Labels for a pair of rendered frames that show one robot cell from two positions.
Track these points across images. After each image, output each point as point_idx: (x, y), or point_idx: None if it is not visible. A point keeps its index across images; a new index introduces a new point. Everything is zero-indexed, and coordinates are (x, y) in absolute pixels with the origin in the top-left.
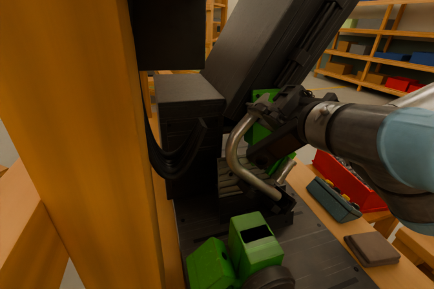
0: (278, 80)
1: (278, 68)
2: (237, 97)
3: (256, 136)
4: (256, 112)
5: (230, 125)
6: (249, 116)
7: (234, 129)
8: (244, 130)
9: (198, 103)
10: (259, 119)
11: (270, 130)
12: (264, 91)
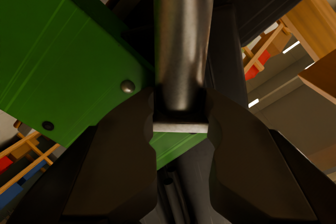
0: (175, 182)
1: (191, 193)
2: (230, 80)
3: (86, 36)
4: (281, 175)
5: None
6: (197, 84)
7: None
8: (177, 22)
9: None
10: (155, 103)
11: (94, 137)
12: (185, 147)
